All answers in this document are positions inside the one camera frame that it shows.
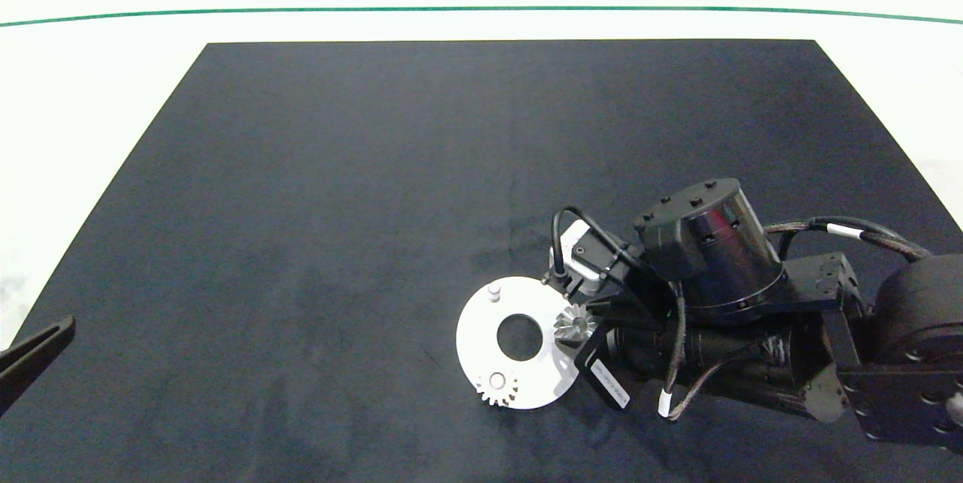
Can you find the dark rectangular mat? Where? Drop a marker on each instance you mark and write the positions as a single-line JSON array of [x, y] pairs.
[[338, 205]]

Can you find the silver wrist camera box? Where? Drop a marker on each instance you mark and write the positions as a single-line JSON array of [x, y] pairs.
[[583, 253]]

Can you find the round white plate with pins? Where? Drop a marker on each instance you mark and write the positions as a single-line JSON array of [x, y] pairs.
[[470, 340]]

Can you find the small steel gear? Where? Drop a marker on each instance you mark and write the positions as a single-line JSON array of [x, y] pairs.
[[569, 326], [508, 391]]

